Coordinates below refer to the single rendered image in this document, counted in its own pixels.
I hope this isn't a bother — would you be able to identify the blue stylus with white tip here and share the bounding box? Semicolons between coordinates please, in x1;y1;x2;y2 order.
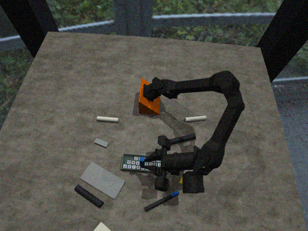
140;157;145;168

